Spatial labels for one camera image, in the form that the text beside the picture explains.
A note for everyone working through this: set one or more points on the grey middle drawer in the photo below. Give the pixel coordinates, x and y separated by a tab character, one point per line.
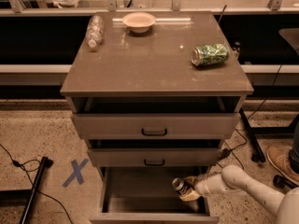
153	157

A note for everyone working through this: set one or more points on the grey drawer cabinet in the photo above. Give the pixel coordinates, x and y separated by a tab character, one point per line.
153	74

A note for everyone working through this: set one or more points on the black chair caster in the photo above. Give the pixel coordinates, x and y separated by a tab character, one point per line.
280	182

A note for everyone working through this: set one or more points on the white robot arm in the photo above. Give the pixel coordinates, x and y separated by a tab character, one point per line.
232	180

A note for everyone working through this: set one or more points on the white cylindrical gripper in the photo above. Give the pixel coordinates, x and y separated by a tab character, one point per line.
201	186

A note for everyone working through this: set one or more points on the blue tape cross mark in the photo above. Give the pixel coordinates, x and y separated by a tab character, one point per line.
76	174

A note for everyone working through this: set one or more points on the black stand leg left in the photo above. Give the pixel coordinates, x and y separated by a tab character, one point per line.
30	203

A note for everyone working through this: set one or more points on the person leg in jeans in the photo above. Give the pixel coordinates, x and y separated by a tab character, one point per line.
294	154

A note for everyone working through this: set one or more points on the grey top drawer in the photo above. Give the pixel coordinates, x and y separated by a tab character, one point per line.
154	126

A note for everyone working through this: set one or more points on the brown shoe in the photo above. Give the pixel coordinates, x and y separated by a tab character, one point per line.
280	160

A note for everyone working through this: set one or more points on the clear plastic water bottle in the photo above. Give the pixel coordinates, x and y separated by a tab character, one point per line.
94	32

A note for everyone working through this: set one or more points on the metal railing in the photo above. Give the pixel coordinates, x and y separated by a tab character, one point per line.
45	7

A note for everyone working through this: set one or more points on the black stand leg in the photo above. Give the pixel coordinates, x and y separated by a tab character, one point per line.
257	155
30	203

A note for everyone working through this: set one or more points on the blue pepsi can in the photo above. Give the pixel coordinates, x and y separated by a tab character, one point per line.
180	186

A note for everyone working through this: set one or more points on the white paper bowl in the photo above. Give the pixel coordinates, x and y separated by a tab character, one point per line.
139	22

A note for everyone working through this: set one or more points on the black stand leg right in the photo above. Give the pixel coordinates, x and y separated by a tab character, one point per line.
257	155

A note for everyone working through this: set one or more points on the grey open bottom drawer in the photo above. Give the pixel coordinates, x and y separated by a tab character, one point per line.
144	195

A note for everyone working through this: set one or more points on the green crushed soda can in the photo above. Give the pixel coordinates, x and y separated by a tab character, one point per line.
210	54

